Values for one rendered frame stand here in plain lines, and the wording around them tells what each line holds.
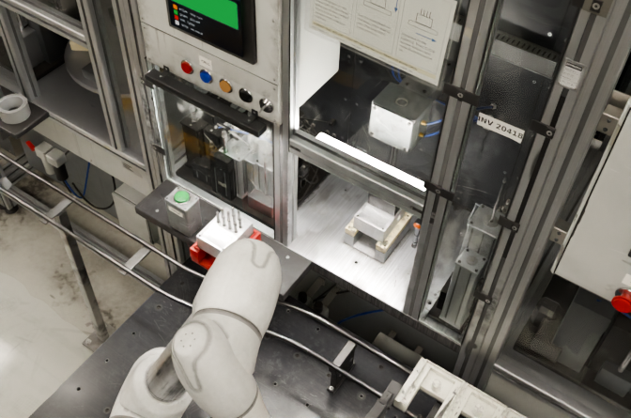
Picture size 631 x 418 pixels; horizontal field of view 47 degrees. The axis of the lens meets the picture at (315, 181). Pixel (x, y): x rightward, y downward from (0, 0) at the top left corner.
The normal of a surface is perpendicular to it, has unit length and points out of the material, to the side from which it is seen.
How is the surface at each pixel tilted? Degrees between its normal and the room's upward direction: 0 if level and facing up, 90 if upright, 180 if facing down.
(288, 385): 0
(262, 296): 43
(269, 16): 90
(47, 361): 0
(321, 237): 0
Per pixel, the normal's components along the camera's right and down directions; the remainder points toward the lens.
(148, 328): 0.03, -0.68
